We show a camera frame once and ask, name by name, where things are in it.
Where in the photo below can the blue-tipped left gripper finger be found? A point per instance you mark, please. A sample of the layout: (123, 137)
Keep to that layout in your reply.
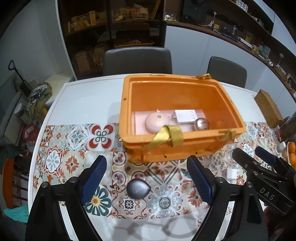
(266, 156)

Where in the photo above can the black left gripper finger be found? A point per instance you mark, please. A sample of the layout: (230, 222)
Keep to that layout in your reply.
(244, 160)

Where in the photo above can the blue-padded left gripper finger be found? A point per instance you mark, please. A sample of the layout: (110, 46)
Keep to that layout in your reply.
(203, 179)
(90, 179)

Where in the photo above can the grey teardrop earbud case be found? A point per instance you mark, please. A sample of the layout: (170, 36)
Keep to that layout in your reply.
(137, 189)

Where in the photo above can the silver round earbud case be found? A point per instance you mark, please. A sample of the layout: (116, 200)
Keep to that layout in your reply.
(201, 124)

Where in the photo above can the person's hand holding gripper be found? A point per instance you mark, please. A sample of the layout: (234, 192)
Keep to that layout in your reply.
(271, 214)

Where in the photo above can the white cube charger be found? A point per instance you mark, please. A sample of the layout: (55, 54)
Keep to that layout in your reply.
(230, 174)

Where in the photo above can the oranges in bowl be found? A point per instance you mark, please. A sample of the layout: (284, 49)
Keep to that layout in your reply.
(291, 149)

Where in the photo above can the patterned tile table runner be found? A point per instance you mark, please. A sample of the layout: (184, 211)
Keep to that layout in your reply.
(66, 150)

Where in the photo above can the woven brown tissue box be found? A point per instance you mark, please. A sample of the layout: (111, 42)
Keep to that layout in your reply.
(268, 108)

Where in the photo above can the white charger box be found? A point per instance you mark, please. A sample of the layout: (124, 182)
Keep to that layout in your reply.
(184, 115)

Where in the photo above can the pink flat box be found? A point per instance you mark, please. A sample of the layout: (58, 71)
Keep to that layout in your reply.
(138, 121)

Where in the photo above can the orange foam storage box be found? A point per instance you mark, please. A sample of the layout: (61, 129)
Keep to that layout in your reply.
(149, 92)

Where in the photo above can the pink round case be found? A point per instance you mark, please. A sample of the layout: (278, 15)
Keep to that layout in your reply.
(155, 121)

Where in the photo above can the patterned cloth bundle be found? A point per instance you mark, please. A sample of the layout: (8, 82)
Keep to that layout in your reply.
(37, 100)

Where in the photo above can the grey chair right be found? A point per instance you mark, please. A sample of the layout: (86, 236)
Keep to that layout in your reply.
(227, 71)

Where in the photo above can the grey chair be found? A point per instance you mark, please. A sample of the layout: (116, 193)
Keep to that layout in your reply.
(133, 60)
(227, 71)

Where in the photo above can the grey chair left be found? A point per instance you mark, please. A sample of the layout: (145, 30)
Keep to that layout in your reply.
(133, 60)

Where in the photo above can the dark wooden shelf unit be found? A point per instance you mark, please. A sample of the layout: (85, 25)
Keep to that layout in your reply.
(90, 28)

